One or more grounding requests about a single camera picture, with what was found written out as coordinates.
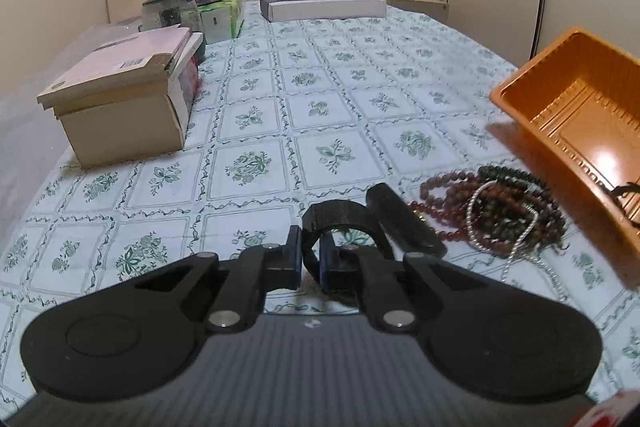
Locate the black wristband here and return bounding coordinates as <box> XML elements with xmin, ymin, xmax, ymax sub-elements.
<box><xmin>301</xmin><ymin>183</ymin><xmax>447</xmax><ymax>305</ymax></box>

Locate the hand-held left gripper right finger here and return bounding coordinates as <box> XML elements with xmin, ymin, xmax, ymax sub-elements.
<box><xmin>320</xmin><ymin>241</ymin><xmax>491</xmax><ymax>334</ymax></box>

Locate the dark green bead necklace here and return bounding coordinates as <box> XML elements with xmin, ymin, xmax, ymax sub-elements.
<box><xmin>472</xmin><ymin>164</ymin><xmax>568</xmax><ymax>255</ymax></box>

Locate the green tissue pack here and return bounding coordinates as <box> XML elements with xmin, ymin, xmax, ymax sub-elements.
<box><xmin>199</xmin><ymin>0</ymin><xmax>246</xmax><ymax>44</ymax></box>

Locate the beige cardboard box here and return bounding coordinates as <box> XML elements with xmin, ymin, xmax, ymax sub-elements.
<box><xmin>52</xmin><ymin>74</ymin><xmax>195</xmax><ymax>170</ymax></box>

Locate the pale pearl bead necklace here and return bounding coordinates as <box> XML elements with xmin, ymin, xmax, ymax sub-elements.
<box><xmin>466</xmin><ymin>181</ymin><xmax>572</xmax><ymax>304</ymax></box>

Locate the orange plastic tray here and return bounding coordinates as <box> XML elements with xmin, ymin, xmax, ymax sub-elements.
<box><xmin>489</xmin><ymin>26</ymin><xmax>640</xmax><ymax>290</ymax></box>

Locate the red white object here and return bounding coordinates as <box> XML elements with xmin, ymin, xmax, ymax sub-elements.
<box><xmin>574</xmin><ymin>389</ymin><xmax>640</xmax><ymax>427</ymax></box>

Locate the long white box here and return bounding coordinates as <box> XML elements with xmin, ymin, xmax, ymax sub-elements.
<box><xmin>259</xmin><ymin>0</ymin><xmax>388</xmax><ymax>23</ymax></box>

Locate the black leather wristwatch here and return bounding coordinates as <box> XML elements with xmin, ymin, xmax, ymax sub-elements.
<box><xmin>601</xmin><ymin>181</ymin><xmax>640</xmax><ymax>230</ymax></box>

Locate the clear plastic jar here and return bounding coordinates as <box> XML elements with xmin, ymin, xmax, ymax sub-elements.
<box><xmin>141</xmin><ymin>0</ymin><xmax>202</xmax><ymax>32</ymax></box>

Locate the red bead bracelet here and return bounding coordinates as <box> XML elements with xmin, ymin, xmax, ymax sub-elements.
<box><xmin>409</xmin><ymin>171</ymin><xmax>483</xmax><ymax>244</ymax></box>

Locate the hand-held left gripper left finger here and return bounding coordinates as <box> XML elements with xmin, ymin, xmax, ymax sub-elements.
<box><xmin>135</xmin><ymin>227</ymin><xmax>303</xmax><ymax>334</ymax></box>

